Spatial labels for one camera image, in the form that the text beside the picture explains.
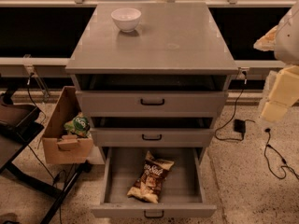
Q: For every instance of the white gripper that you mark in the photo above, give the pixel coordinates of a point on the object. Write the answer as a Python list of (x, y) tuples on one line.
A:
[(288, 44)]

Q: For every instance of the brown chip bag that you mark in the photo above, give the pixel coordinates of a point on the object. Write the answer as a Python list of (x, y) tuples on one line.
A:
[(148, 186)]

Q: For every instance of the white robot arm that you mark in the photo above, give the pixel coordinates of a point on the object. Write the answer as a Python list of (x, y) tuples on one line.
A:
[(283, 39)]

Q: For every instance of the grey drawer cabinet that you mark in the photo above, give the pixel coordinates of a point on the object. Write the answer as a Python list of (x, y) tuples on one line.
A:
[(175, 47)]

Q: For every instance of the grey bottom drawer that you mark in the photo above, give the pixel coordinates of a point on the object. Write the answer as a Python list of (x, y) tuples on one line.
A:
[(181, 196)]

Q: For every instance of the grey drawer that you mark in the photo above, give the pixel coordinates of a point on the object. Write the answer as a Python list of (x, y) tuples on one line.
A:
[(151, 103), (152, 132), (181, 196)]

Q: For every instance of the grey middle drawer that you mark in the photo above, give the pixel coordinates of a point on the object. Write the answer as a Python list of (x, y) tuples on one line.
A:
[(152, 132)]

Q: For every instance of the grey top drawer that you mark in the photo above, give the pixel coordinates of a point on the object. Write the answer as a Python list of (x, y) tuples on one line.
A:
[(151, 103)]

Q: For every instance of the green snack bag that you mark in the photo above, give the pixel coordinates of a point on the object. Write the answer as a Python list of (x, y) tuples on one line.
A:
[(78, 125)]

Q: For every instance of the black power adapter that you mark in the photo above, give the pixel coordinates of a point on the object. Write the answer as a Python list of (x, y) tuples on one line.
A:
[(239, 126)]

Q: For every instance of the white ceramic bowl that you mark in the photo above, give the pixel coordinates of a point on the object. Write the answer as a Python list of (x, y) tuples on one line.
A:
[(126, 19)]

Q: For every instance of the cardboard box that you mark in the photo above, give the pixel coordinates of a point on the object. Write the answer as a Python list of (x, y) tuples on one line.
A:
[(59, 146)]

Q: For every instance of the black table frame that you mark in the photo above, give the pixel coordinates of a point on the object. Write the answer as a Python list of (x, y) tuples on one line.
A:
[(18, 128)]

